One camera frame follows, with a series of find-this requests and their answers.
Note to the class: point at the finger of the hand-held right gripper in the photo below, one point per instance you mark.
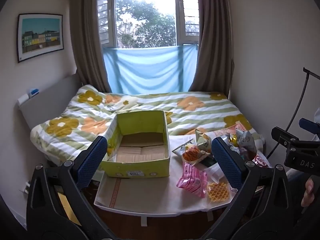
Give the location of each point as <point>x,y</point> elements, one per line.
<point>283,133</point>
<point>307,124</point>

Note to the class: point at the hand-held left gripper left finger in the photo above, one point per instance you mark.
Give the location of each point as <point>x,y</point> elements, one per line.
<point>91,162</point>

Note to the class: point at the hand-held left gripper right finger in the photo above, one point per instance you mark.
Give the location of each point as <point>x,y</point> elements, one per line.
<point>226,162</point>

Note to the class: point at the waffle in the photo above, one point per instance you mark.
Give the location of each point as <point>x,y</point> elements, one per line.
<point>219,192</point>

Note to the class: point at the green triangular snack pack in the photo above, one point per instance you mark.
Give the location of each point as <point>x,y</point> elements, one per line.
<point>203,140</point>

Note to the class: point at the red and white snack packet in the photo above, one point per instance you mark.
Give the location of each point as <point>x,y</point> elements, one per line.
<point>261,160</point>

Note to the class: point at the pink snack packet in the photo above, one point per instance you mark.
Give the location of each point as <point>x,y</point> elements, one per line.
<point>191,180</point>

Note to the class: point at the green cardboard box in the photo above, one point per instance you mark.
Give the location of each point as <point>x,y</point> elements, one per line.
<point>140,150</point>

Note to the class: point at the person's right hand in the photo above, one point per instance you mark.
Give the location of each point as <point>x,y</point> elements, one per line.
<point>308,191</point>

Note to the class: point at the dark green packet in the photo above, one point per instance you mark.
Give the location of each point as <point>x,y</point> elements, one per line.
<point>208,162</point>

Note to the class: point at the gold snack packet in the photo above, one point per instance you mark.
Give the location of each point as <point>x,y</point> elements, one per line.
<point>233,138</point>

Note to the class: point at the black curved metal rod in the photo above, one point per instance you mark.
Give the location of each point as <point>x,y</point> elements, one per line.
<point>300,100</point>

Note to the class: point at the grey triangular snack pack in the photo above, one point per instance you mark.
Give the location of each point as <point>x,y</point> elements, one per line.
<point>246,138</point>

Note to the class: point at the orange printed cloth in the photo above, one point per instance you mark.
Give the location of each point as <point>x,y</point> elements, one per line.
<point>225,131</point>

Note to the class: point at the orange snack bag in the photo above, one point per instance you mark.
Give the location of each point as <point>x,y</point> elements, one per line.
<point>191,153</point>

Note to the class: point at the floral striped blanket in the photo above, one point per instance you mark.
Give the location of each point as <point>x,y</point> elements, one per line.
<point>195,115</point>

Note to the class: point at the white table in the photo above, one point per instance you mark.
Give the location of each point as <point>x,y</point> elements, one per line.
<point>155,192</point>

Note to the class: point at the grey headboard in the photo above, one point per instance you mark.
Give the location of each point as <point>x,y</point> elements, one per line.
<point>55,97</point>

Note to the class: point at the white and blue bottle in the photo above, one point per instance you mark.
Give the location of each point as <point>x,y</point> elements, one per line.
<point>29,94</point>

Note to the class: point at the light blue window cloth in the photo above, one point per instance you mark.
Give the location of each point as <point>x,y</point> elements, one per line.
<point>150,67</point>

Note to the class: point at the brown curtain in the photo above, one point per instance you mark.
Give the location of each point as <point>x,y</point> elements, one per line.
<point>86,35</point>
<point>215,42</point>

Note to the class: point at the window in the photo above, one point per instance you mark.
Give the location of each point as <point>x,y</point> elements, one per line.
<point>145,15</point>

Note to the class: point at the wall socket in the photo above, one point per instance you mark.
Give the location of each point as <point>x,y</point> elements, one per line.
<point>26,188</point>

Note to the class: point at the framed wall picture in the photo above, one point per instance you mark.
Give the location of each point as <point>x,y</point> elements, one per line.
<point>40,37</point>

